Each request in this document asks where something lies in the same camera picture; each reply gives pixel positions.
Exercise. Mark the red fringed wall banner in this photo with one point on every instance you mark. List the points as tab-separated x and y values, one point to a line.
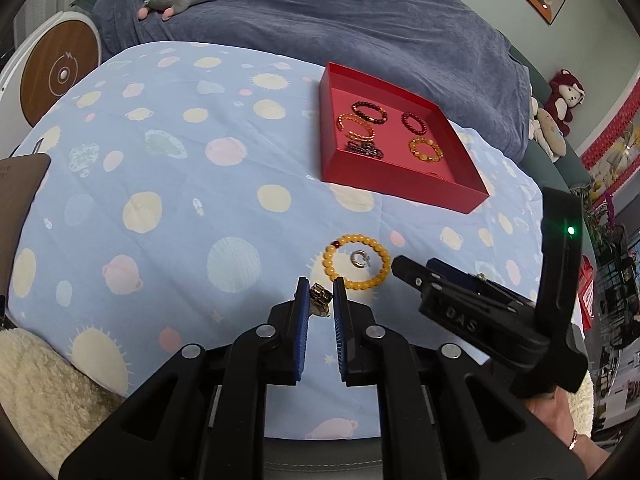
610	135

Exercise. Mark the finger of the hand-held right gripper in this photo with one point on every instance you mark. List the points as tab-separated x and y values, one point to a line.
452	270
412	275

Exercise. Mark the cream fluffy blanket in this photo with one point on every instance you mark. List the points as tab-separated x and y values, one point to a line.
40	400

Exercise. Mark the light blue planet-print sheet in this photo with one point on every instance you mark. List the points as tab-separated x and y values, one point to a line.
175	200

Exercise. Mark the blue-grey blanket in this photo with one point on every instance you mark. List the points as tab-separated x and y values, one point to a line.
350	20

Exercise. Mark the round white wooden-faced appliance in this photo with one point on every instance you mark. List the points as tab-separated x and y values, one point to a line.
55	75

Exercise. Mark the artificial flower bunch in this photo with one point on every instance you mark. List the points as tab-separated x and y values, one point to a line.
605	205

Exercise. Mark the red monkey plush toy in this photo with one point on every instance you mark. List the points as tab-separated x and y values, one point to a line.
560	105

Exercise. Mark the cream plush toy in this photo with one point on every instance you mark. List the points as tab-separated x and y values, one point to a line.
552	135

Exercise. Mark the thin gold bangle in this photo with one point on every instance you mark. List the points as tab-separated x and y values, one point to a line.
434	174

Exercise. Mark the red cardboard box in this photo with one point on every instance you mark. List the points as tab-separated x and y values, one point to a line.
390	180

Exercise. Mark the red gift bag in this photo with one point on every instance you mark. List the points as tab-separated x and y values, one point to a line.
586	290

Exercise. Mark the white plush toy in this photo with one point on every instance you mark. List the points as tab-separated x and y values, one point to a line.
534	120

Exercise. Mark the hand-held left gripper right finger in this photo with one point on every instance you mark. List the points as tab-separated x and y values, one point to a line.
341	332

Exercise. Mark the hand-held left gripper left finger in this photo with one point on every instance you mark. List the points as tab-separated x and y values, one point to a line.
301	332

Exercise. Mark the cluttered shelf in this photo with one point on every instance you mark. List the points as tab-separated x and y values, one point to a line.
620	300

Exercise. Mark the person's right hand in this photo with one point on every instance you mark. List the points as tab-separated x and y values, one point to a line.
565	420

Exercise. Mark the teal bed frame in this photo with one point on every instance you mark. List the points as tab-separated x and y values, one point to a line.
555	165

